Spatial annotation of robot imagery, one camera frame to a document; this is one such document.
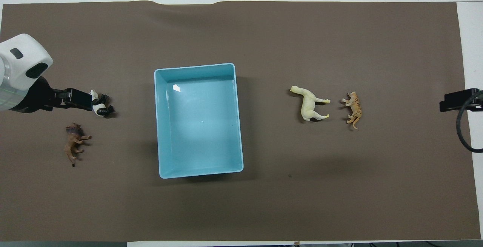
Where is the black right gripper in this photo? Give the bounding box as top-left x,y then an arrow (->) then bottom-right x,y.
439,88 -> 483,113

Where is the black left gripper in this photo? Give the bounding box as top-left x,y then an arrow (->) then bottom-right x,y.
9,76 -> 93,113

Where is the black and white panda toy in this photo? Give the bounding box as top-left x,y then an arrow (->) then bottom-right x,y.
89,90 -> 115,118

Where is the brown lion toy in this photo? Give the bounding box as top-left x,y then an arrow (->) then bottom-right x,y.
64,123 -> 92,167

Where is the orange striped tiger toy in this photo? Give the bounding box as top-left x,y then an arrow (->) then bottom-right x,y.
341,91 -> 363,130

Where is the light blue storage box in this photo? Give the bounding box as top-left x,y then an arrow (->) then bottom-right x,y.
154,63 -> 244,179

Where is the brown table mat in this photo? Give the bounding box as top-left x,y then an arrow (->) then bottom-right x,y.
0,0 -> 478,242

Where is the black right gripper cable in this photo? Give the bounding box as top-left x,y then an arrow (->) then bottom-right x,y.
456,90 -> 483,153

